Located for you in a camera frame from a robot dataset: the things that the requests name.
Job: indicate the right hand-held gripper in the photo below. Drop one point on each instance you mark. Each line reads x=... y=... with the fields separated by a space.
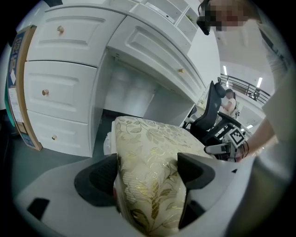
x=237 y=137

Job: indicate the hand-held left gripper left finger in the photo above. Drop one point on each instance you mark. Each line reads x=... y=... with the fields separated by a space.
x=97 y=182

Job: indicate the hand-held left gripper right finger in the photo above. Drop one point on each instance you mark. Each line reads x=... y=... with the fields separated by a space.
x=196 y=171

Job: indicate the cream upholstered stool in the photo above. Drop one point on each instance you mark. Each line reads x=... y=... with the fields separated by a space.
x=148 y=162

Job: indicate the white desk with hutch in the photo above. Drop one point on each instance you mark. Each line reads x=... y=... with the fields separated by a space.
x=69 y=76

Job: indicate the person's right forearm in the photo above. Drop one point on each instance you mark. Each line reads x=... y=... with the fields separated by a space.
x=261 y=139

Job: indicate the black wrist band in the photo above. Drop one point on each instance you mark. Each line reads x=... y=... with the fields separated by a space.
x=245 y=149

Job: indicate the black mesh office chair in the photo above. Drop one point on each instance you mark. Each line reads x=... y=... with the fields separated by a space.
x=212 y=108

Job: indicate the gold drawer knob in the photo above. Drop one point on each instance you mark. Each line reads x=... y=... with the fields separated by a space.
x=181 y=70
x=60 y=29
x=45 y=92
x=54 y=137

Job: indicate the black railing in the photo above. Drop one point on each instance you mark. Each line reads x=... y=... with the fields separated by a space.
x=245 y=85

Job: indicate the person's grey trousers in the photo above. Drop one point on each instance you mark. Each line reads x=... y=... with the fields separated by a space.
x=270 y=196

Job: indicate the person's light shirt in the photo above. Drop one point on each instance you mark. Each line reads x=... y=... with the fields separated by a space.
x=282 y=92

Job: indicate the flat cardboard box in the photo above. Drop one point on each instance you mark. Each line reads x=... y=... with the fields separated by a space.
x=20 y=92

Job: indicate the person's head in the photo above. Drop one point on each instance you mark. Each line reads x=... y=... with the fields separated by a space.
x=227 y=16

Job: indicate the black head-worn camera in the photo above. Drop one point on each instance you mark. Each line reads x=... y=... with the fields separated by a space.
x=203 y=23

